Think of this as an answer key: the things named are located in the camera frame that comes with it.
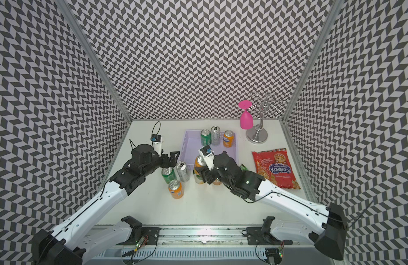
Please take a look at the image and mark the orange fanta can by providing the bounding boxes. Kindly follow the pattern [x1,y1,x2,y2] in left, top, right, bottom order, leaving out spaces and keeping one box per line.
[168,180,184,199]
[194,156,206,171]
[212,180,222,186]
[223,130,234,148]

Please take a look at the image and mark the white monster can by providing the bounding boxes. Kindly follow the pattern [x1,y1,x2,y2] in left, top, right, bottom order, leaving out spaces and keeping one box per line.
[176,161,190,182]
[211,126,221,146]

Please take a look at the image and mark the green Sprite can front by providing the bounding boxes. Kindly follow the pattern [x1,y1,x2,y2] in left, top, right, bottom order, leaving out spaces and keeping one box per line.
[162,167,177,184]

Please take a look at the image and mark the green sprite can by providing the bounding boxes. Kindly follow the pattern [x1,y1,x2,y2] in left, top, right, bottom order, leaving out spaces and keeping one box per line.
[200,129,212,146]
[162,167,177,184]

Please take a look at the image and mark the green gold can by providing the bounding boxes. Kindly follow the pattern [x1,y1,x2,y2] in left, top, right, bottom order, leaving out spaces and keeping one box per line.
[194,174,204,184]

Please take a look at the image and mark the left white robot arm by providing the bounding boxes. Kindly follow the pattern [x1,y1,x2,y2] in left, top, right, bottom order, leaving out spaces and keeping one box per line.
[31,144,180,265]

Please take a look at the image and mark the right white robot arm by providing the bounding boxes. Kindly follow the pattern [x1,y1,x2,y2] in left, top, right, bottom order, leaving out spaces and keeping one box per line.
[196,150,349,261]

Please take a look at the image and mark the lilac plastic basket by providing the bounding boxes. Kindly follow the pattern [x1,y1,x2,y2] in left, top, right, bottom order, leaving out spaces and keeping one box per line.
[179,130,239,171]

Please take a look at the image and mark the green snack packet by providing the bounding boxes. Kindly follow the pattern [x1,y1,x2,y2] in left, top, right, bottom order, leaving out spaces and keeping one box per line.
[240,164,249,171]

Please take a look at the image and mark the red candy bag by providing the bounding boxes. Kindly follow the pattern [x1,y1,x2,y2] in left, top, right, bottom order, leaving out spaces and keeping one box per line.
[252,149,301,189]

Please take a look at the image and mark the green Sprite can back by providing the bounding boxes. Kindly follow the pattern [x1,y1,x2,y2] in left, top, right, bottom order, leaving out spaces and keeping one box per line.
[200,129,212,146]

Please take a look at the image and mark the white Monster can back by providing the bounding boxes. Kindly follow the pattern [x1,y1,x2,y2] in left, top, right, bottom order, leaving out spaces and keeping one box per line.
[211,126,221,146]

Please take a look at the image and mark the chrome glass holder stand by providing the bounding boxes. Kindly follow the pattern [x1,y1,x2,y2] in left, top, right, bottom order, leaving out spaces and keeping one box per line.
[246,92,287,144]

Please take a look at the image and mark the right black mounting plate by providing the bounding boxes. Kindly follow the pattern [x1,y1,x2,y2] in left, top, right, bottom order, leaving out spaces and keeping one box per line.
[242,227,293,246]

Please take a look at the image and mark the black mounting plate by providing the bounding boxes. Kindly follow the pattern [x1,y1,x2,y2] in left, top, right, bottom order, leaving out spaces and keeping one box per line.
[242,227,293,246]
[119,226,161,246]

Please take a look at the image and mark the pink plastic wine glass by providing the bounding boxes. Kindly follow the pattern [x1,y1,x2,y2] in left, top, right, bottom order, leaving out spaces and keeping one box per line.
[238,100,254,130]

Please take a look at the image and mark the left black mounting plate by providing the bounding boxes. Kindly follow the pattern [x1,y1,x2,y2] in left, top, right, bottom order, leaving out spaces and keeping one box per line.
[119,226,161,246]

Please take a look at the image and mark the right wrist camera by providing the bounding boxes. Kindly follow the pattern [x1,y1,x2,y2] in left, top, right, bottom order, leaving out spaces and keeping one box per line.
[199,145,215,171]

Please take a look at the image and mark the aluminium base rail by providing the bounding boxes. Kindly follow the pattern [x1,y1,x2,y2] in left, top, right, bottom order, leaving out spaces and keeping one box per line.
[88,225,331,265]

